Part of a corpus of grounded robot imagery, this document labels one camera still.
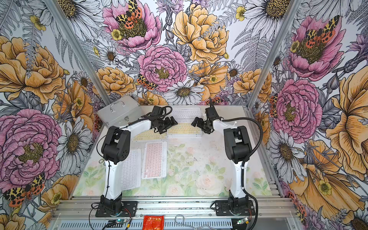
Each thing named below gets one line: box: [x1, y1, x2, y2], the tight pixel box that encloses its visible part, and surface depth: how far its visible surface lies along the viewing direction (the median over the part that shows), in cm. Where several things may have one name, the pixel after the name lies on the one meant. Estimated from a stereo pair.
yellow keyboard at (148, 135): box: [132, 128, 168, 143], surface depth 104 cm
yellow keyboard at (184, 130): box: [167, 122, 203, 138], surface depth 104 cm
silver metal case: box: [96, 95, 143, 127], surface depth 100 cm
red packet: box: [142, 215, 165, 230], surface depth 71 cm
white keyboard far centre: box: [171, 106, 202, 123], surface depth 118 cm
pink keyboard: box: [141, 140, 168, 180], surface depth 93 cm
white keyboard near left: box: [120, 148, 142, 191], surface depth 85 cm
